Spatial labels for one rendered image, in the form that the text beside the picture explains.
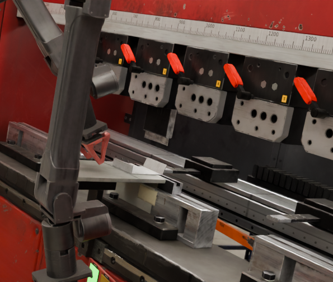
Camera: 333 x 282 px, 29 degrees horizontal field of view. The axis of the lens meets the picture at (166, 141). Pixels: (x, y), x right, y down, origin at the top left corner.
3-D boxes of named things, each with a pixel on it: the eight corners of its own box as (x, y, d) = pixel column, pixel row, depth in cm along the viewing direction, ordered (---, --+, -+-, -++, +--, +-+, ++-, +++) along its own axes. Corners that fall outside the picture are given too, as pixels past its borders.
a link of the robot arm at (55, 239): (36, 215, 120) (47, 224, 116) (70, 206, 124) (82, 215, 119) (40, 248, 122) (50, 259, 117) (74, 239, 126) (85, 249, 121)
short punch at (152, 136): (141, 137, 173) (148, 102, 171) (147, 137, 174) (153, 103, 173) (164, 145, 165) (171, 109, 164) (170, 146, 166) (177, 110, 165)
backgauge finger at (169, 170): (142, 169, 178) (145, 152, 177) (210, 172, 195) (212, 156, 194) (168, 181, 169) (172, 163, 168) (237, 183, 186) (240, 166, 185)
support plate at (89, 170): (40, 161, 160) (40, 158, 160) (125, 165, 176) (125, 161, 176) (76, 181, 146) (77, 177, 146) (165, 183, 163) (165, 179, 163)
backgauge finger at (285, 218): (251, 217, 146) (255, 196, 145) (320, 215, 163) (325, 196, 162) (291, 235, 137) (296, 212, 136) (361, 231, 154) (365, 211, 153)
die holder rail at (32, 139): (4, 146, 231) (8, 121, 230) (19, 147, 235) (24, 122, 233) (75, 184, 193) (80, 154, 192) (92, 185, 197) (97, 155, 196)
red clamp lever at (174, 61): (168, 50, 154) (182, 80, 150) (181, 52, 157) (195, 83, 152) (164, 55, 155) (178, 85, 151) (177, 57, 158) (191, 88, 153)
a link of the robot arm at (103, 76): (50, 61, 152) (58, 56, 145) (94, 46, 157) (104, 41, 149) (69, 109, 154) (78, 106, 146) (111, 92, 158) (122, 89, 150)
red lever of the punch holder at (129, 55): (121, 41, 170) (133, 69, 165) (134, 44, 172) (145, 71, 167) (118, 46, 171) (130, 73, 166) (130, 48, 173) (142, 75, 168)
